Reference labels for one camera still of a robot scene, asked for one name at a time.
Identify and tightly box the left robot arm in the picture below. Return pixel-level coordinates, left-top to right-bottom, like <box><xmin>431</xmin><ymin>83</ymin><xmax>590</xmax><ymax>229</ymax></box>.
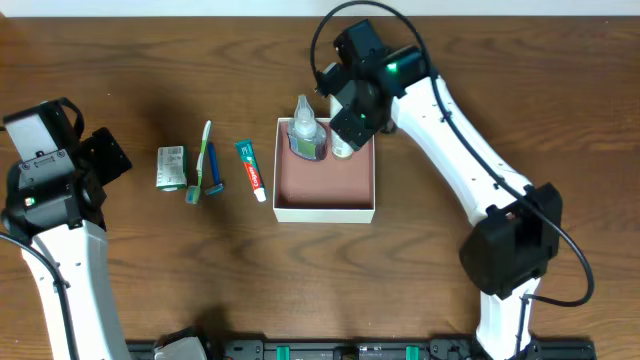
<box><xmin>2</xmin><ymin>128</ymin><xmax>131</xmax><ymax>359</ymax></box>

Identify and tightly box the white open cardboard box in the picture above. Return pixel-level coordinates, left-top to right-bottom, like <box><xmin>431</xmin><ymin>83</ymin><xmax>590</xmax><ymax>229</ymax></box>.
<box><xmin>271</xmin><ymin>118</ymin><xmax>376</xmax><ymax>224</ymax></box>

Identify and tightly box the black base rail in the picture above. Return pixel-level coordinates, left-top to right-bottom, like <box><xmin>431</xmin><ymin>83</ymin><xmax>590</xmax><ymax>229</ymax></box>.
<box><xmin>124</xmin><ymin>327</ymin><xmax>599</xmax><ymax>360</ymax></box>

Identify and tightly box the green white toothbrush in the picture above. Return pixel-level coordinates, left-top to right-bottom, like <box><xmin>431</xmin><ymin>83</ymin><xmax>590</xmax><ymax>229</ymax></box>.
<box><xmin>186</xmin><ymin>120</ymin><xmax>212</xmax><ymax>205</ymax></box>

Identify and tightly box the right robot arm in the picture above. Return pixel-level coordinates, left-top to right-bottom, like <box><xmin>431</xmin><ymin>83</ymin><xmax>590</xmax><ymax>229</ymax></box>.
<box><xmin>316</xmin><ymin>20</ymin><xmax>562</xmax><ymax>359</ymax></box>

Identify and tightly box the blue disposable razor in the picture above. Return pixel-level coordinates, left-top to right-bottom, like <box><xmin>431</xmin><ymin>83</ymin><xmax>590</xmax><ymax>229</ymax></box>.
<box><xmin>205</xmin><ymin>142</ymin><xmax>224</xmax><ymax>196</ymax></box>

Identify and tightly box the green red toothpaste tube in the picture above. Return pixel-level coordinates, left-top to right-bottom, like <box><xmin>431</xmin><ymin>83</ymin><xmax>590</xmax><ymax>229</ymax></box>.
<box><xmin>235</xmin><ymin>139</ymin><xmax>267</xmax><ymax>202</ymax></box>

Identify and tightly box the left black cable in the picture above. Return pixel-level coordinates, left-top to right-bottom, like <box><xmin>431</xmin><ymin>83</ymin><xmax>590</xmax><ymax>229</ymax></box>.
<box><xmin>0</xmin><ymin>232</ymin><xmax>81</xmax><ymax>360</ymax></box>

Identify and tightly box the green white soap box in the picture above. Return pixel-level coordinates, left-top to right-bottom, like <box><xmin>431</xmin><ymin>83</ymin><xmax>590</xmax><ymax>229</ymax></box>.
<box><xmin>156</xmin><ymin>146</ymin><xmax>187</xmax><ymax>192</ymax></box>

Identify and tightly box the white patterned cream tube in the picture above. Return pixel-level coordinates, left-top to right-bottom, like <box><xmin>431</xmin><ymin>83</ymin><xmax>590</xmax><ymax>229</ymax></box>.
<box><xmin>329</xmin><ymin>96</ymin><xmax>353</xmax><ymax>160</ymax></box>

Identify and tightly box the clear pump soap bottle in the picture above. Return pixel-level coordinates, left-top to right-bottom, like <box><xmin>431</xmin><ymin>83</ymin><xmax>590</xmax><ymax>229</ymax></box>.
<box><xmin>287</xmin><ymin>95</ymin><xmax>327</xmax><ymax>162</ymax></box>

